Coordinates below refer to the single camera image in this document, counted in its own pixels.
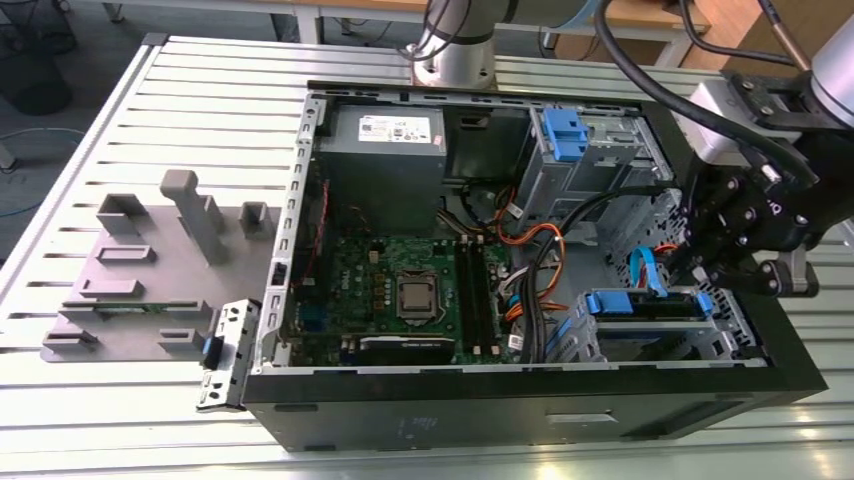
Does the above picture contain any black RAM slot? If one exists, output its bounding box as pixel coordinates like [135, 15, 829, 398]
[456, 234, 488, 357]
[472, 234, 504, 357]

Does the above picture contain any metal socket cover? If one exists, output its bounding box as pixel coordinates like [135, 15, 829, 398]
[392, 268, 446, 327]

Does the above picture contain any hard disk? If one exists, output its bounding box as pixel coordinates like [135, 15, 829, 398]
[553, 291, 714, 361]

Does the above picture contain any metal card retention bracket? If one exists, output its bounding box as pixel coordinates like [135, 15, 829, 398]
[195, 297, 262, 414]

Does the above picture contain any thin red wire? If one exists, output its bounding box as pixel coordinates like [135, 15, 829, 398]
[301, 177, 334, 291]

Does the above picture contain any wooden desk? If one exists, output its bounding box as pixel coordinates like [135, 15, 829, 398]
[540, 0, 713, 69]

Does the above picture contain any orange power wire bundle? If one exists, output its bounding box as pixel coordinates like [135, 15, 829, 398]
[497, 187, 574, 326]

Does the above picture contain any black graphics card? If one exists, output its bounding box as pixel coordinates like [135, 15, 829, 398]
[338, 334, 460, 366]

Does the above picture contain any thin black camera cable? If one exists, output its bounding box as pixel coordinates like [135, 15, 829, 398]
[673, 0, 815, 72]

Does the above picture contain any silver disk bay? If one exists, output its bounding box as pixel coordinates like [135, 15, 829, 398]
[573, 287, 762, 364]

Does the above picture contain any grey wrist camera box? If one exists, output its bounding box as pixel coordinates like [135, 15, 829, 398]
[685, 81, 760, 169]

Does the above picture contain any black bin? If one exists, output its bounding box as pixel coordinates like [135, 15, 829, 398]
[0, 47, 77, 117]

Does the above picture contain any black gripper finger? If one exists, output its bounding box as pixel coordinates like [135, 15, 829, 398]
[669, 164, 734, 287]
[717, 239, 824, 300]

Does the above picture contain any thick black case cable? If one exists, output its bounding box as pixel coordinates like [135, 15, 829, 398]
[524, 184, 669, 364]

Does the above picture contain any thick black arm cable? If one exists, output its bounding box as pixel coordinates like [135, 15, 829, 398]
[593, 0, 823, 186]

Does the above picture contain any black PC case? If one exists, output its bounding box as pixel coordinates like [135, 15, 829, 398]
[239, 78, 829, 454]

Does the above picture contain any silver optical drive cage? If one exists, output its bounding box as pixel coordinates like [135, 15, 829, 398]
[517, 104, 673, 236]

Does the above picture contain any grey parts rack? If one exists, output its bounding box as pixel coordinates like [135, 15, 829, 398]
[38, 169, 286, 364]

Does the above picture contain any green RAM stick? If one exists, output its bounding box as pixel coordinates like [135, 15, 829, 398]
[90, 299, 202, 315]

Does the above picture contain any white frame desk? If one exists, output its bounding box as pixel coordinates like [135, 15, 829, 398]
[99, 0, 429, 46]

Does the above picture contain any green motherboard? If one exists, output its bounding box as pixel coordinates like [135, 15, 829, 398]
[293, 234, 520, 366]

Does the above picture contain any blue data wire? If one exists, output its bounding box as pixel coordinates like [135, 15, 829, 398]
[629, 246, 670, 297]

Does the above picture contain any blue drive latch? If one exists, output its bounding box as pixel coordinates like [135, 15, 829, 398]
[544, 107, 593, 164]

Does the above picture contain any grey power supply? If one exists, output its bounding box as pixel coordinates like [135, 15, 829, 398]
[313, 105, 449, 236]

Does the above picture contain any black camera bracket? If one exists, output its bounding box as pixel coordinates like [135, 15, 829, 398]
[724, 69, 827, 144]

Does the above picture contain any wooden cabinet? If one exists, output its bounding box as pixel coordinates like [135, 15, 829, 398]
[693, 0, 854, 76]

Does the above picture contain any silver CPU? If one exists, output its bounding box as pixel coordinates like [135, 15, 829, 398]
[398, 282, 436, 314]

